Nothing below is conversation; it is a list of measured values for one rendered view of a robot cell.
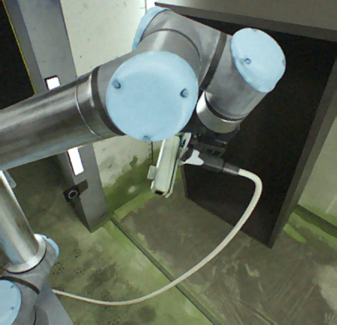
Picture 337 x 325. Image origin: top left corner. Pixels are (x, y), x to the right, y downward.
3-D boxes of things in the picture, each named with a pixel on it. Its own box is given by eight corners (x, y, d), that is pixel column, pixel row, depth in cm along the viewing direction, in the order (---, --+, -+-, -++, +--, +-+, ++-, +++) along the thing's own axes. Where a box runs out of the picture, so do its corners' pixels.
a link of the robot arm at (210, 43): (135, 11, 32) (229, 49, 33) (153, -5, 41) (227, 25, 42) (120, 79, 38) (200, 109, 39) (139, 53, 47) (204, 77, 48)
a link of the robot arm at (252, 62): (235, 13, 39) (296, 39, 40) (204, 71, 50) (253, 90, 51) (224, 57, 34) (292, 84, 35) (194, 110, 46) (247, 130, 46)
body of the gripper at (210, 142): (215, 162, 62) (239, 138, 51) (180, 151, 61) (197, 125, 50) (219, 134, 65) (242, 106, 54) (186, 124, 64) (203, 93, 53)
